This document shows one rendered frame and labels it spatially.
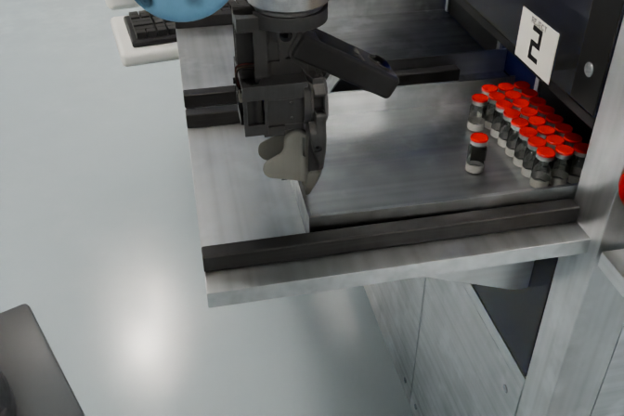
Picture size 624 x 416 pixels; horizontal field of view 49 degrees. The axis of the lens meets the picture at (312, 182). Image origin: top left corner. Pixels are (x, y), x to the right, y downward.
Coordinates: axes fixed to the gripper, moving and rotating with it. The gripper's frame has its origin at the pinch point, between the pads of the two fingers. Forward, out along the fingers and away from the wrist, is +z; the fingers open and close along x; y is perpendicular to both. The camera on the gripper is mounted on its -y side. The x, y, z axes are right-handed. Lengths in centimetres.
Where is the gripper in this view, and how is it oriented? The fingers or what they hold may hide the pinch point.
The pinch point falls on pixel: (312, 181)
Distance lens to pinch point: 74.6
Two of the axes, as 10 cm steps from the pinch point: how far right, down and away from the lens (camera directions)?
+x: 2.0, 5.6, -8.0
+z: 0.0, 8.2, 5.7
